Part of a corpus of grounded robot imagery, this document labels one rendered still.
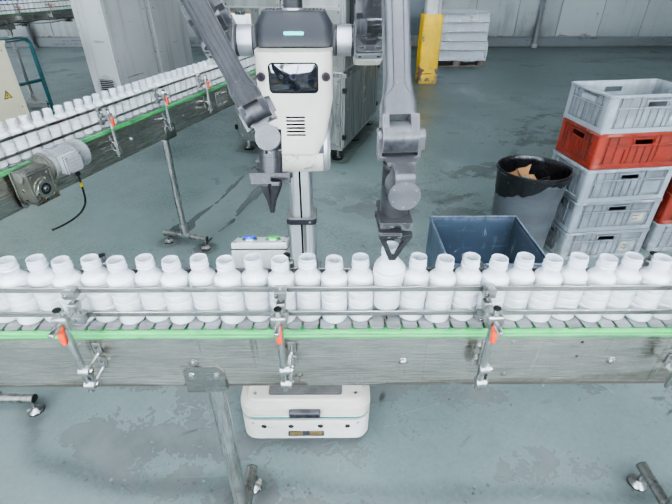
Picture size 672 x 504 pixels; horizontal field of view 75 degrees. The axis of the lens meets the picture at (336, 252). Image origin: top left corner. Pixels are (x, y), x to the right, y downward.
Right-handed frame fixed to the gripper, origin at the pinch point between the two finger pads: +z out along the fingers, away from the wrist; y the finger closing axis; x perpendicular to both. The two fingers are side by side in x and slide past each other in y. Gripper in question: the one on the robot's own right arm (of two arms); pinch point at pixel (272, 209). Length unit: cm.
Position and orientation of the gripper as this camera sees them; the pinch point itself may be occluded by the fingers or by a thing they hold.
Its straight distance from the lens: 112.2
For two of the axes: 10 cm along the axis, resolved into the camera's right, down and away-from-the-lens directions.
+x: -0.1, -2.2, 9.8
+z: 0.1, 9.8, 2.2
